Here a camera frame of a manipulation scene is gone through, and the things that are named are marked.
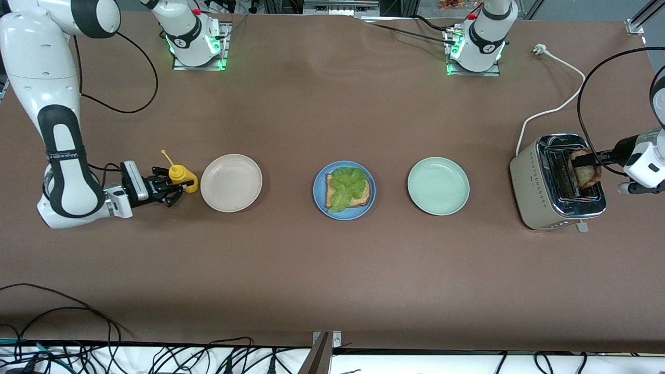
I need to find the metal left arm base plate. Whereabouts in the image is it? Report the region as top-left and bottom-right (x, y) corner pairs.
(444, 29), (502, 77)

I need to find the yellow squeeze bottle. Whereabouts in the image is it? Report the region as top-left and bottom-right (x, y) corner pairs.
(161, 150), (199, 194)

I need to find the green lettuce leaf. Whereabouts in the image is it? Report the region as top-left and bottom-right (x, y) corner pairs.
(330, 166), (368, 212)

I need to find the white plate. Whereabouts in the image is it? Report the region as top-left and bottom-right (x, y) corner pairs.
(200, 154), (263, 213)

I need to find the pale green plate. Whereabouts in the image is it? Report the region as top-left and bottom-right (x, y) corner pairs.
(407, 157), (470, 216)

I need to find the black base cable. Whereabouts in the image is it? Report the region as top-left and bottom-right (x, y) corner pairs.
(371, 16), (460, 46)

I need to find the blue plate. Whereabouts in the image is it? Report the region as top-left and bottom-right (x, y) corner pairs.
(313, 161), (376, 221)

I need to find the aluminium frame profile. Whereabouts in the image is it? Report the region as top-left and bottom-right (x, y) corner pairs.
(625, 0), (665, 36)

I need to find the silver metal box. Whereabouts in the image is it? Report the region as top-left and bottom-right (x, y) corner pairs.
(303, 0), (381, 16)

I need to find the aluminium bracket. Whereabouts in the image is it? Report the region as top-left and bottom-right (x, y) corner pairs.
(299, 331), (343, 374)

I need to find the looping black cable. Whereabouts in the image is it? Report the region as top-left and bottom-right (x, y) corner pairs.
(0, 306), (123, 359)

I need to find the beige chrome toaster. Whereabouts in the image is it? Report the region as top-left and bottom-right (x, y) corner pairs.
(509, 133), (607, 233)

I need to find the white toaster power cable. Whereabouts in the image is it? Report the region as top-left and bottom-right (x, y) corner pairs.
(516, 44), (587, 156)

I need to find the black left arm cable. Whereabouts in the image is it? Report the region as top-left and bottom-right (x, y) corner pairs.
(577, 47), (665, 177)

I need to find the long black cable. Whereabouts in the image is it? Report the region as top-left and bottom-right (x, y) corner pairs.
(0, 283), (133, 338)

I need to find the brown bread slice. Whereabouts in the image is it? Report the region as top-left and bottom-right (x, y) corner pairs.
(569, 148), (603, 190)
(326, 174), (371, 209)

